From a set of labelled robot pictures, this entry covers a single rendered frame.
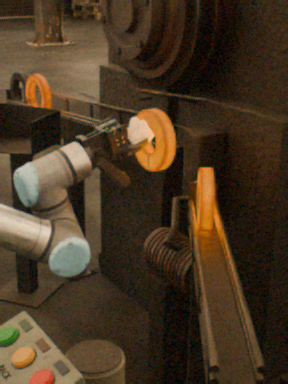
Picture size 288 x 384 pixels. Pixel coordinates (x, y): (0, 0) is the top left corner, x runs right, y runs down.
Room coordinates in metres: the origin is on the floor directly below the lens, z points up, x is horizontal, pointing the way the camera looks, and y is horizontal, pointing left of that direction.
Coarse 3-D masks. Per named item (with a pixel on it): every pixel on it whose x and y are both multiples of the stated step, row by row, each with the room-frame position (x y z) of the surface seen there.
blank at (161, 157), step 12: (144, 120) 1.54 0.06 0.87; (156, 120) 1.50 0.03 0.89; (168, 120) 1.50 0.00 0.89; (156, 132) 1.50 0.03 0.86; (168, 132) 1.48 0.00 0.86; (156, 144) 1.50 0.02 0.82; (168, 144) 1.47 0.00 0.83; (144, 156) 1.54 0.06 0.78; (156, 156) 1.49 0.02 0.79; (168, 156) 1.47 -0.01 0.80; (156, 168) 1.49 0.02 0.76
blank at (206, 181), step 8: (200, 168) 1.45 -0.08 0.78; (208, 168) 1.44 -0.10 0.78; (200, 176) 1.41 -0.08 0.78; (208, 176) 1.40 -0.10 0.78; (200, 184) 1.40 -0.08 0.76; (208, 184) 1.38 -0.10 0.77; (200, 192) 1.38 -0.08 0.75; (208, 192) 1.37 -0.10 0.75; (200, 200) 1.37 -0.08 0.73; (208, 200) 1.36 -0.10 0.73; (200, 208) 1.36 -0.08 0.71; (208, 208) 1.36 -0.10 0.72; (200, 216) 1.36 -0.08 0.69; (208, 216) 1.36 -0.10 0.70; (200, 224) 1.37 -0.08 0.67; (208, 224) 1.37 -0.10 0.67
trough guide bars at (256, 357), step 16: (192, 208) 1.44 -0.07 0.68; (192, 224) 1.32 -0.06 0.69; (224, 240) 1.21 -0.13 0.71; (192, 256) 1.23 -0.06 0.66; (224, 256) 1.18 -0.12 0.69; (240, 288) 0.97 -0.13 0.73; (208, 304) 0.90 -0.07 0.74; (240, 304) 0.91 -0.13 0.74; (208, 320) 0.84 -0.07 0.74; (240, 320) 0.89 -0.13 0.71; (208, 336) 0.80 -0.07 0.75; (208, 352) 0.75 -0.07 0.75; (256, 352) 0.75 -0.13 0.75; (208, 368) 0.74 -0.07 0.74; (256, 368) 0.72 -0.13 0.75
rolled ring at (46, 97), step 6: (30, 78) 2.67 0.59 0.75; (36, 78) 2.62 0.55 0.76; (42, 78) 2.62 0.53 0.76; (30, 84) 2.67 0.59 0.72; (36, 84) 2.62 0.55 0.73; (42, 84) 2.59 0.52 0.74; (48, 84) 2.60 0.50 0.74; (30, 90) 2.69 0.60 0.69; (42, 90) 2.58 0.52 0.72; (48, 90) 2.59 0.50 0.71; (30, 96) 2.69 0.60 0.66; (42, 96) 2.58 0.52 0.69; (48, 96) 2.58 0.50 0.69; (30, 102) 2.68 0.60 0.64; (36, 102) 2.70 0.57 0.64; (42, 102) 2.58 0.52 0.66; (48, 102) 2.58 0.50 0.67
